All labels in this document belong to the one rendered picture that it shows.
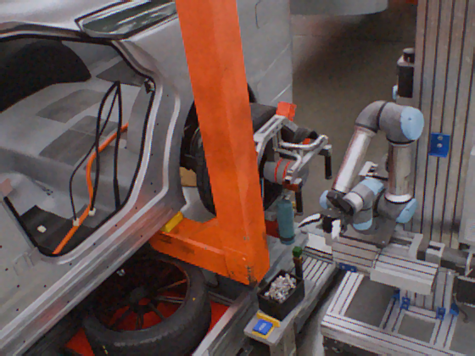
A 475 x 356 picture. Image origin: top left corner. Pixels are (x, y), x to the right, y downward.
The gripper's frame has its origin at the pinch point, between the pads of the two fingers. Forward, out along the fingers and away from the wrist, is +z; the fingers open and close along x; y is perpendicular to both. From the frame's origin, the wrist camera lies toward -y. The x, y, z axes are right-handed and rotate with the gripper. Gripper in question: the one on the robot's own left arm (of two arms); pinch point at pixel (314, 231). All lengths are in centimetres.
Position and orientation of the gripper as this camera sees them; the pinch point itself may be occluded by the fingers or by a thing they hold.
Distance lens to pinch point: 190.9
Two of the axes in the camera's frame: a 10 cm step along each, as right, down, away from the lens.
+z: -6.8, 4.9, -5.4
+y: 2.3, 8.5, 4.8
